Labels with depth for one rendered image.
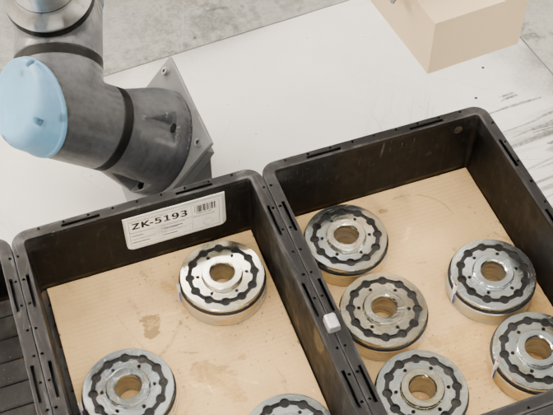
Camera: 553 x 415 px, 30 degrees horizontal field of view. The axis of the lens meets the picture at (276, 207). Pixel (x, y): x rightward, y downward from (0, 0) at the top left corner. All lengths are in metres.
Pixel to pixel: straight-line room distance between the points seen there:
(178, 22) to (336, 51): 1.17
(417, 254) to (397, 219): 0.06
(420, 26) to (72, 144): 0.46
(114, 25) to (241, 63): 1.18
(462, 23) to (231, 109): 0.56
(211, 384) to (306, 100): 0.60
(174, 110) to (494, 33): 0.45
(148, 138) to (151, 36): 1.43
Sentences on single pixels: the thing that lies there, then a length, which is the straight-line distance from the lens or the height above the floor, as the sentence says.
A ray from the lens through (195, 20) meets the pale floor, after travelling 2.83.
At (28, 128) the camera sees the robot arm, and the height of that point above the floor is 0.93.
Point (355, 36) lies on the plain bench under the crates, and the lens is 1.74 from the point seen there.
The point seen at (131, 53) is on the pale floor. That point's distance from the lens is 2.75.
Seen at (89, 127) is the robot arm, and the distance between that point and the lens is 1.33.
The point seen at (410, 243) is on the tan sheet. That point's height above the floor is 0.83.
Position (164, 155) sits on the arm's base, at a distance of 1.38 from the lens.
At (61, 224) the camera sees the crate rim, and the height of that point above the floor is 0.93.
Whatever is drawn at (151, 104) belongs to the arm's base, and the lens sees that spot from 1.39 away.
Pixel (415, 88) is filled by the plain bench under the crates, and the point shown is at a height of 0.70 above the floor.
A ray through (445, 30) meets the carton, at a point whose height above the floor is 1.10.
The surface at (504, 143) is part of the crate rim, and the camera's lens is 1.29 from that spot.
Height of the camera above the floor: 1.87
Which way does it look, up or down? 52 degrees down
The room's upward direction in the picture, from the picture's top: straight up
